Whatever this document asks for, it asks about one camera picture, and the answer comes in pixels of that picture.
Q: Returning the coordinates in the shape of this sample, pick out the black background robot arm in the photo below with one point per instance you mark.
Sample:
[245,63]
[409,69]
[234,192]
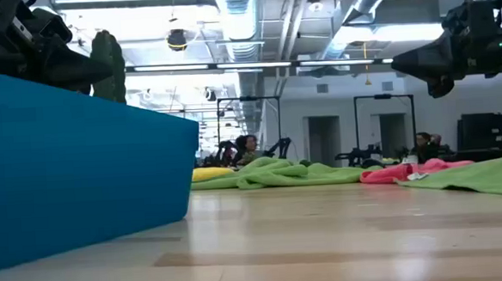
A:
[357,155]
[279,147]
[223,152]

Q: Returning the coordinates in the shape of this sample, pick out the pink microfiber towel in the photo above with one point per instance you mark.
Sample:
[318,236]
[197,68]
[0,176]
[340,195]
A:
[390,173]

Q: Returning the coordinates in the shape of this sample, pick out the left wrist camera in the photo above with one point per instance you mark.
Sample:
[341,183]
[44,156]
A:
[21,28]

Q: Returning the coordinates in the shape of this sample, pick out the black ceiling device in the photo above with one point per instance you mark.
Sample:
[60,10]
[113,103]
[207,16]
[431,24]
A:
[177,40]

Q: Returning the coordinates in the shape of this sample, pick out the blue plastic tray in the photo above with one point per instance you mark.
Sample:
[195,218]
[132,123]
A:
[63,167]

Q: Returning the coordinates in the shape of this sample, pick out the person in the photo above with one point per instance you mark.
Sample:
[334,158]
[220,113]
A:
[425,146]
[248,149]

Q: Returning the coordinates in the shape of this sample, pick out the green cactus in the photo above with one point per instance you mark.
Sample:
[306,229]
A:
[107,62]

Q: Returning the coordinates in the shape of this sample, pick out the long light bar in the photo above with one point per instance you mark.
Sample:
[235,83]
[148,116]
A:
[251,65]

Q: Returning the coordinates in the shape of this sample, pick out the black cabinet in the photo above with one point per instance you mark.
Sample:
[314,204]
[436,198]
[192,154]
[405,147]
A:
[489,130]

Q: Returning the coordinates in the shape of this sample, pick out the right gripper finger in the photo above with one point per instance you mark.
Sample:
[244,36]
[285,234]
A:
[441,87]
[436,59]

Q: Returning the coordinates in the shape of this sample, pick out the grey wall vent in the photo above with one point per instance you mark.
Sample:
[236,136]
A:
[322,88]
[387,86]

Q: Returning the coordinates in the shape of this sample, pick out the black low desk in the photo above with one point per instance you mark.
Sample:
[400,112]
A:
[484,155]

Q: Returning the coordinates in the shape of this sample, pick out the yellow microfiber towel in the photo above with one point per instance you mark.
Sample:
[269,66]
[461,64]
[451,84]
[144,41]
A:
[209,173]

